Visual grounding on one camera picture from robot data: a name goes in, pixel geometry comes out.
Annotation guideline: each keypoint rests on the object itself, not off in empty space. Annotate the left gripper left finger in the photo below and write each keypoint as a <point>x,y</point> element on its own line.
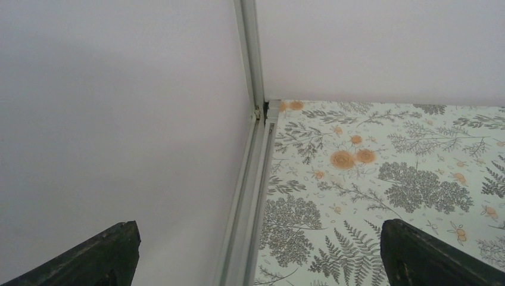
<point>108,258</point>

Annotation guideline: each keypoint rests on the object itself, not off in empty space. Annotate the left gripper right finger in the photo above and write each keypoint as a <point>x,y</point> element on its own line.
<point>413,257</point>

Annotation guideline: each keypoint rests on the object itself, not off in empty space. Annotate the floral patterned table mat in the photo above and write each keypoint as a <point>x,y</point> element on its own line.
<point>340,169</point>

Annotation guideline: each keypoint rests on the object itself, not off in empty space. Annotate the aluminium rail frame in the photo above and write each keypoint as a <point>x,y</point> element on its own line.
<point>236,262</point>

